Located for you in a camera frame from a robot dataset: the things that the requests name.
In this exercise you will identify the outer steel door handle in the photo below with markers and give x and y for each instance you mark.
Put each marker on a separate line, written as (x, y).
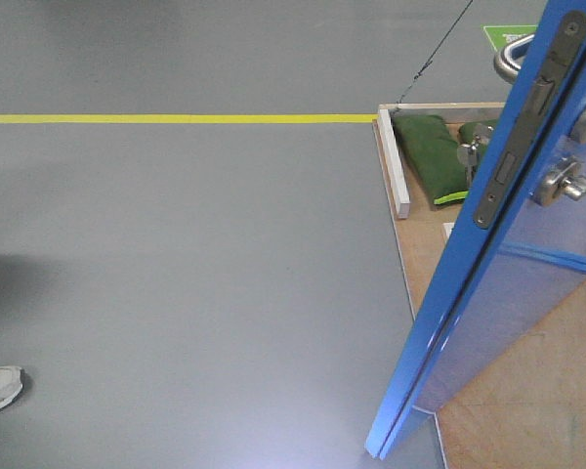
(507, 62)

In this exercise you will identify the white foot batten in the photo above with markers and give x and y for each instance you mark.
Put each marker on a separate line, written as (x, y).
(447, 229)

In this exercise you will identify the plywood base platform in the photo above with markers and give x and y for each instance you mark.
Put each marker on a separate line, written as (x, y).
(526, 408)

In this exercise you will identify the blue door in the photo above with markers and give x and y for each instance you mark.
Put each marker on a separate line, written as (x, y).
(493, 285)

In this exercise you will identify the green sandbag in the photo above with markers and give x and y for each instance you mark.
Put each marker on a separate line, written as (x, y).
(431, 153)
(481, 128)

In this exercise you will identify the steel thumb turn lock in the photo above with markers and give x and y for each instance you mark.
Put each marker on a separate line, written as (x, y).
(563, 179)

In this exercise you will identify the green floor sign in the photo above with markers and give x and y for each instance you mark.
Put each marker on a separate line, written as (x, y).
(501, 35)

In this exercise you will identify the key in outer lock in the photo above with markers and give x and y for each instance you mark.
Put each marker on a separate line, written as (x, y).
(470, 156)

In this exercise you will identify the white short side rail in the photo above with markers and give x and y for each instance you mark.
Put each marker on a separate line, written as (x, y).
(394, 171)

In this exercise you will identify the green sandbag far right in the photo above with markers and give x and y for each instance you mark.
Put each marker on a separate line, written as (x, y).
(481, 128)

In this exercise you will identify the green sandbag far left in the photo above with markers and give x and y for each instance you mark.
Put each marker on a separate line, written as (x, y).
(431, 153)

